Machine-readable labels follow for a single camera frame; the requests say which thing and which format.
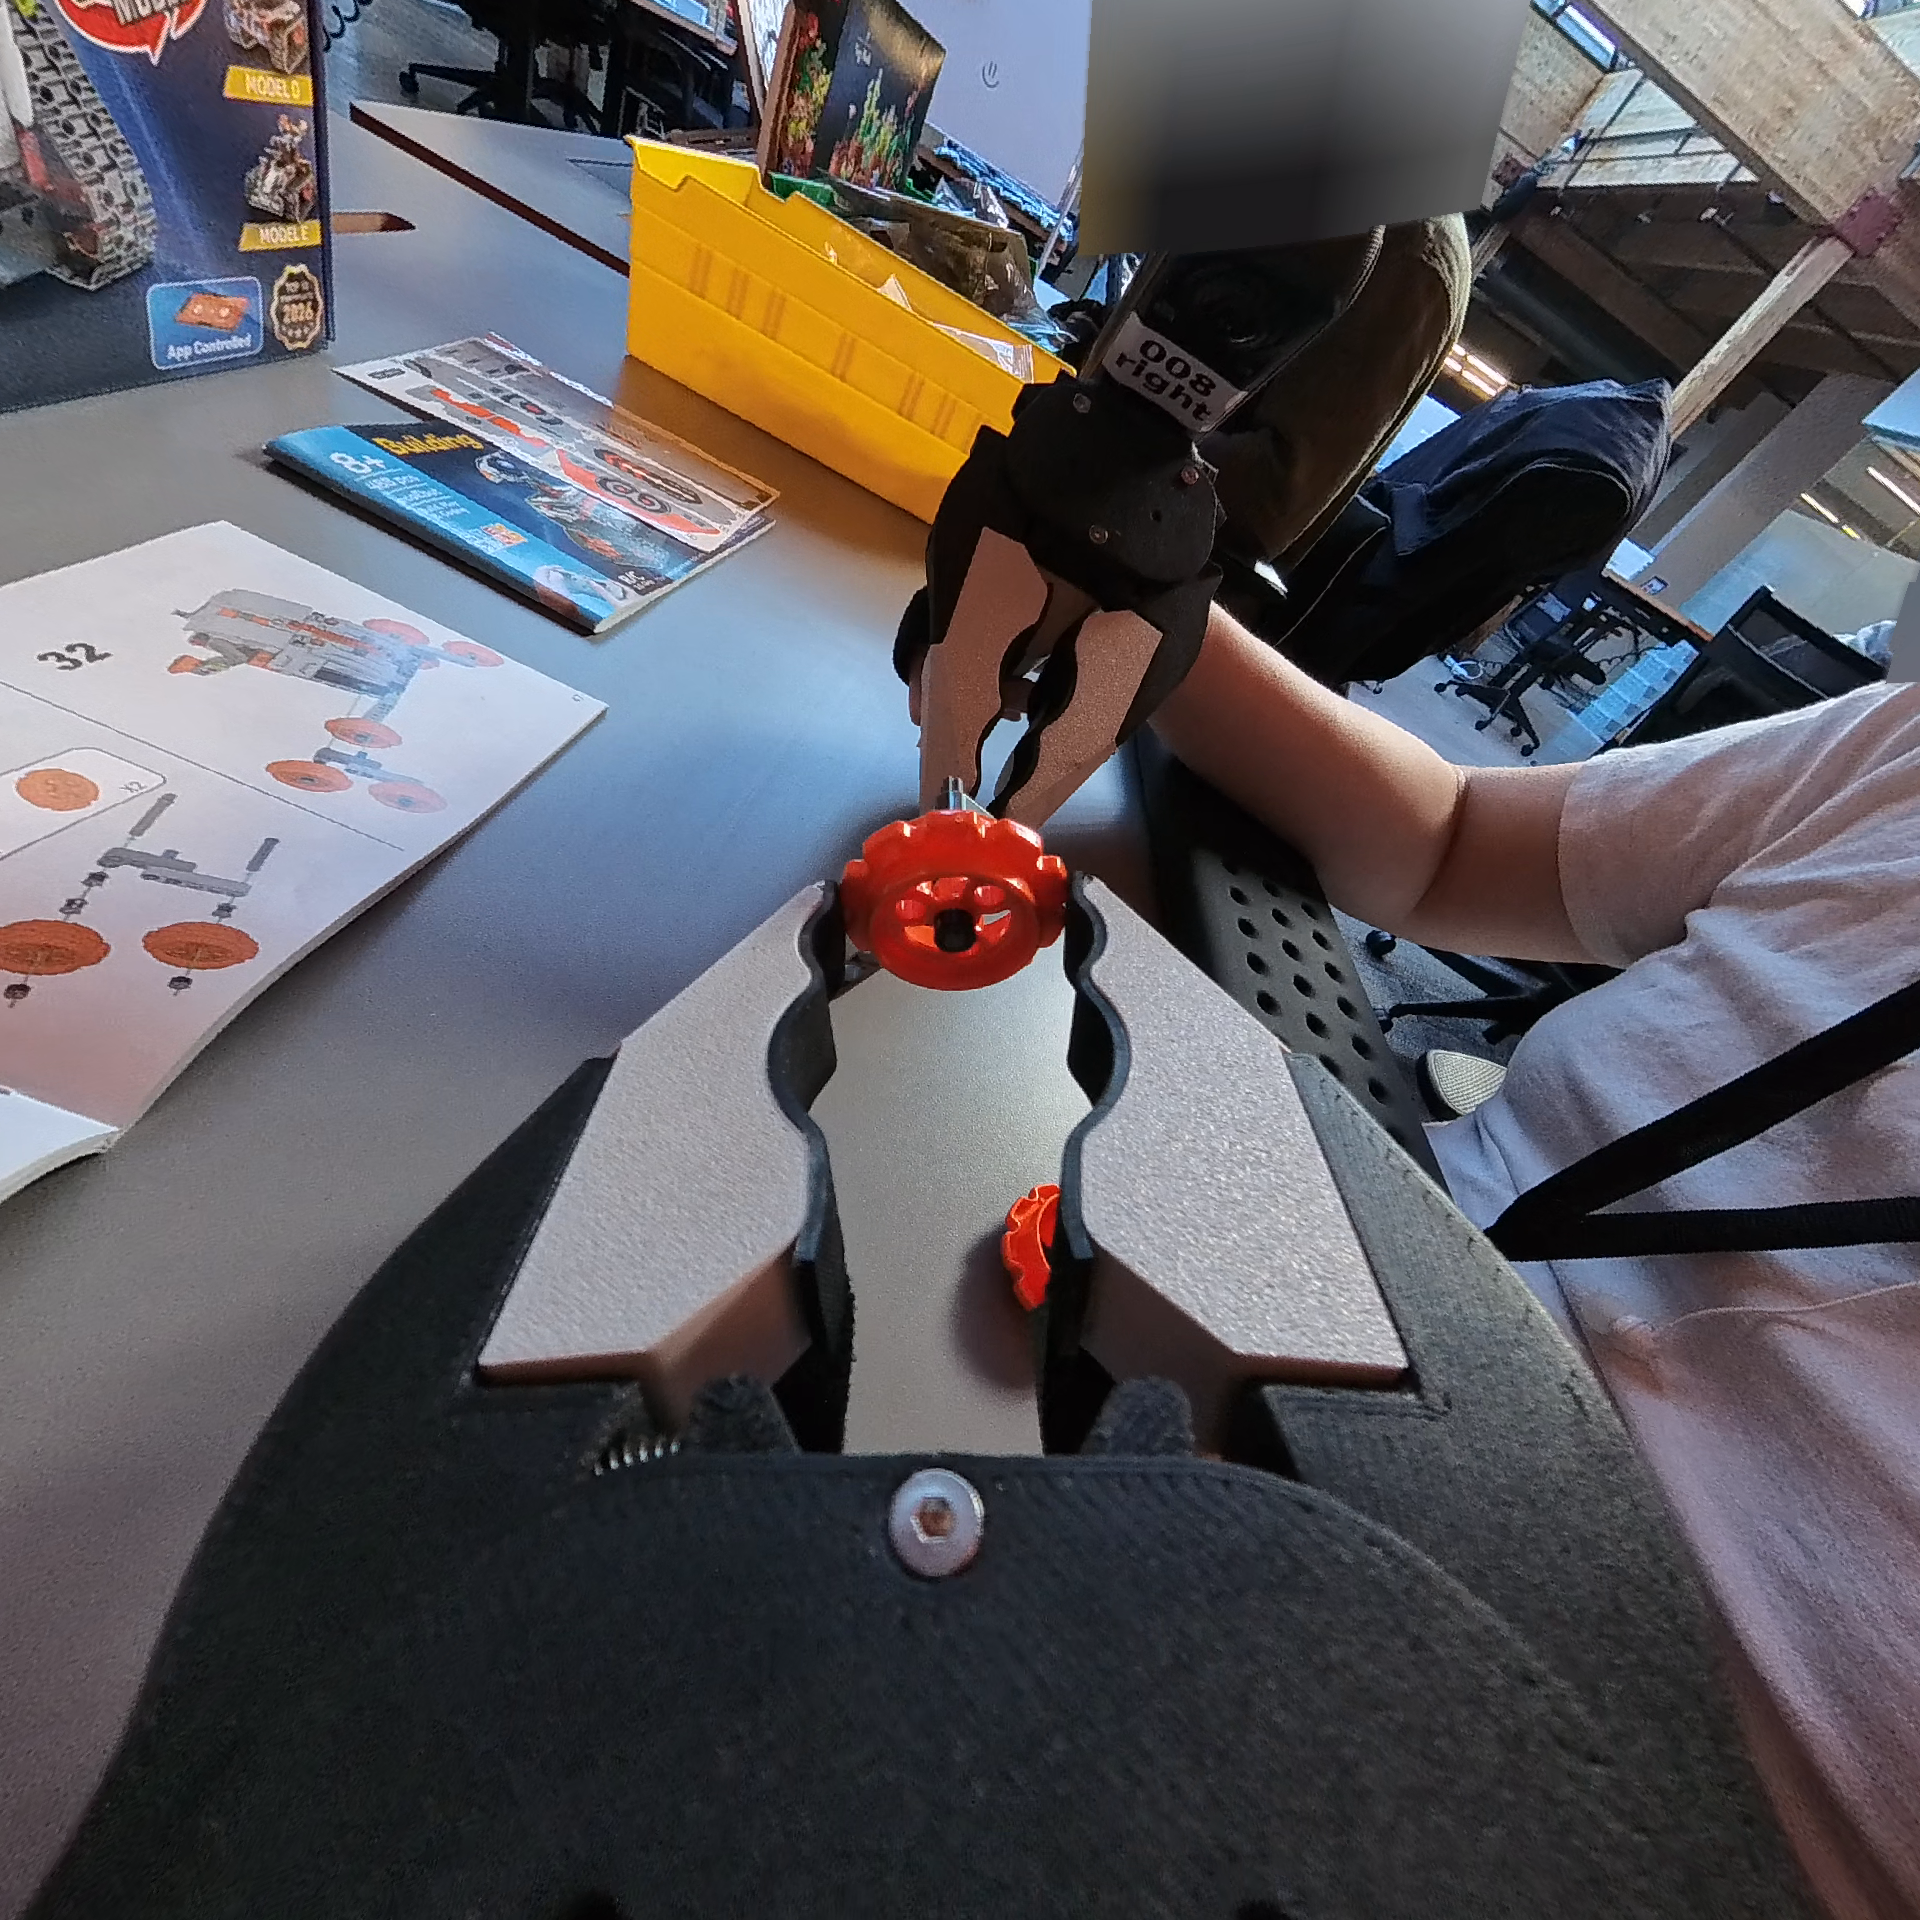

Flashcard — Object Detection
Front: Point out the blue toy box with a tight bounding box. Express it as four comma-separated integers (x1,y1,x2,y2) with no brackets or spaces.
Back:
0,0,337,415

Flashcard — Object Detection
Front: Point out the person's right forearm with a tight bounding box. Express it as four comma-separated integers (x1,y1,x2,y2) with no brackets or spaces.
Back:
1148,600,1631,968

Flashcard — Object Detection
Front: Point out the grey desk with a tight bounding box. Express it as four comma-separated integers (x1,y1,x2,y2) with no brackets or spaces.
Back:
0,113,1173,1920

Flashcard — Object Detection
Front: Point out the dark flower print box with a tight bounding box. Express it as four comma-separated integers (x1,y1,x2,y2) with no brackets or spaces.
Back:
755,0,949,195

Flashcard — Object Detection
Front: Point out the printed sticker sheet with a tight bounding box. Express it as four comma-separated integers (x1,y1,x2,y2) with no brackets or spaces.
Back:
334,334,778,549

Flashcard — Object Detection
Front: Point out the office chair with dark jacket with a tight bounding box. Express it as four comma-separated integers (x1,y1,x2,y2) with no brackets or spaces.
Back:
1320,378,1675,699

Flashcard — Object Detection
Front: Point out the yellow plastic bin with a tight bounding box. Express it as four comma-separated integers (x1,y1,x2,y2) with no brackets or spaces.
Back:
622,136,1074,529

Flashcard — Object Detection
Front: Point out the plastic bag of parts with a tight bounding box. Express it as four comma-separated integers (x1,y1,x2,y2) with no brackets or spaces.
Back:
772,170,1074,381

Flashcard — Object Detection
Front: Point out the blue booklet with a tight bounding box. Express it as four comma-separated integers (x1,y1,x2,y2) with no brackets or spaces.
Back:
265,423,778,636

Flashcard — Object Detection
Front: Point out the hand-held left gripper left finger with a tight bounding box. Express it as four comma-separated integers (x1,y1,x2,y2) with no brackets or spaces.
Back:
477,882,854,1431

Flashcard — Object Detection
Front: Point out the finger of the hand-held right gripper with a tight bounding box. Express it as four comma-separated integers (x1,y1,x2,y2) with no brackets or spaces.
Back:
916,521,1054,820
996,604,1189,829

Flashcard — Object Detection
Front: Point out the orange toy wheel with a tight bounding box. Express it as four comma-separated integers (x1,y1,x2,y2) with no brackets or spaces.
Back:
999,1182,1065,1312
837,814,1074,994

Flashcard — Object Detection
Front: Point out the black strap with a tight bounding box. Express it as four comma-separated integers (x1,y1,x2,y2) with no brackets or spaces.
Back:
1486,982,1920,1267

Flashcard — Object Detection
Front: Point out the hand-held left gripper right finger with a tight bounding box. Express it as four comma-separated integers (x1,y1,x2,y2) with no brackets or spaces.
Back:
1054,873,1415,1418

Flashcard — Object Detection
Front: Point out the person's white shirt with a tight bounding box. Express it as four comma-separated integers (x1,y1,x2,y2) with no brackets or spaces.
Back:
1425,682,1920,1920

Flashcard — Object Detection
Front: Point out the open instruction booklet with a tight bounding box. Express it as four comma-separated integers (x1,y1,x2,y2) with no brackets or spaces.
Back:
0,521,609,1202

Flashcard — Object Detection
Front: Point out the black perforated chair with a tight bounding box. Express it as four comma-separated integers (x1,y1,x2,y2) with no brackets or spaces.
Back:
1141,736,1449,1187

